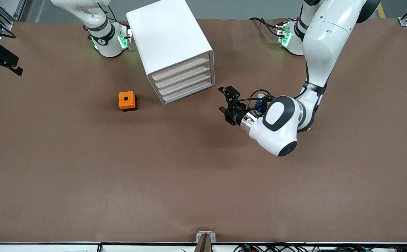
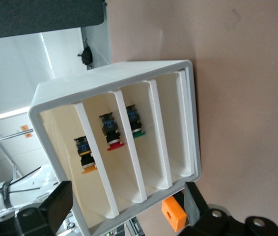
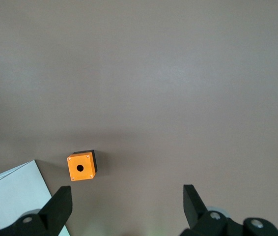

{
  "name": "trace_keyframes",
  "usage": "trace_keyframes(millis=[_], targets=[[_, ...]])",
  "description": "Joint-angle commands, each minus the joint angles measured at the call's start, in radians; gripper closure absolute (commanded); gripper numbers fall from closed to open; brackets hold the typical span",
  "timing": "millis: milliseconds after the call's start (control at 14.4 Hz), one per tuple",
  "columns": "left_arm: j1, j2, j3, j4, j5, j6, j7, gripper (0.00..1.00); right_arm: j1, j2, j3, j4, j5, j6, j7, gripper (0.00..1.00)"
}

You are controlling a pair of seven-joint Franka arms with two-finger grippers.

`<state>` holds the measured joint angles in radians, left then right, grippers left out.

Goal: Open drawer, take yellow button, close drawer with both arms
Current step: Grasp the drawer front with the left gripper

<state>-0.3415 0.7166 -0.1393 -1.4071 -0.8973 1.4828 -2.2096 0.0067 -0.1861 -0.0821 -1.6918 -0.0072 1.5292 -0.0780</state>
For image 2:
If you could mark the dark grey board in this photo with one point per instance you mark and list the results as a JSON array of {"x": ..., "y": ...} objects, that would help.
[{"x": 31, "y": 17}]

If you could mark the light grey frame post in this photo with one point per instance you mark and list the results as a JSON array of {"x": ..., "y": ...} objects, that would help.
[{"x": 99, "y": 44}]

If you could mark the orange warning sticker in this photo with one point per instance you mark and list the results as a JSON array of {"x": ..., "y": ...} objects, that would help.
[
  {"x": 24, "y": 127},
  {"x": 28, "y": 135}
]

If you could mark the green mushroom push button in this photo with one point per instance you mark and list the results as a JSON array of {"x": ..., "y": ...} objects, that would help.
[{"x": 134, "y": 120}]

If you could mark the white drawer cabinet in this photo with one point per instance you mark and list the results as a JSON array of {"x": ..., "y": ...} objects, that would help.
[{"x": 104, "y": 76}]

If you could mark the red mushroom push button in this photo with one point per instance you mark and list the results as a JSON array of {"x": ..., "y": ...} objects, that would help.
[{"x": 110, "y": 132}]

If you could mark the black clamp knob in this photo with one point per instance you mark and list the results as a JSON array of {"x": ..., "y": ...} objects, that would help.
[{"x": 86, "y": 55}]

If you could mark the yellow mushroom push button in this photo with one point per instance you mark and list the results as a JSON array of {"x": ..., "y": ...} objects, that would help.
[{"x": 86, "y": 157}]

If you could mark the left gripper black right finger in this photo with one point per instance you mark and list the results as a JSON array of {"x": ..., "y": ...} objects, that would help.
[{"x": 198, "y": 211}]

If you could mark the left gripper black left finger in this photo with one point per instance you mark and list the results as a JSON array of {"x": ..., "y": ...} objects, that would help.
[{"x": 53, "y": 209}]

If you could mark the orange button enclosure box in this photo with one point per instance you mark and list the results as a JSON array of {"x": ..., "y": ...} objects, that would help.
[{"x": 174, "y": 214}]

